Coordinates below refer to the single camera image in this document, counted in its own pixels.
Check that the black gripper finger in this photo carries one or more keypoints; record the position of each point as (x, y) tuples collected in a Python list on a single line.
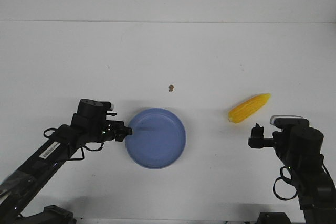
[(127, 131), (261, 130), (254, 132)]

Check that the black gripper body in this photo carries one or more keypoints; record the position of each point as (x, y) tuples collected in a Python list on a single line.
[(260, 142), (113, 131)]

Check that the yellow corn cob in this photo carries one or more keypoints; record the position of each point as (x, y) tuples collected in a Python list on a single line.
[(247, 108)]

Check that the blue round plate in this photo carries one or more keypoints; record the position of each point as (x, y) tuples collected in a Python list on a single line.
[(158, 140)]

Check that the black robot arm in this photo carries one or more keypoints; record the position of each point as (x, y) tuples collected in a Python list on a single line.
[(88, 125), (298, 146)]

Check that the small brown crumb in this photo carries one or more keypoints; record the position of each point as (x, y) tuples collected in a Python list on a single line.
[(171, 88)]

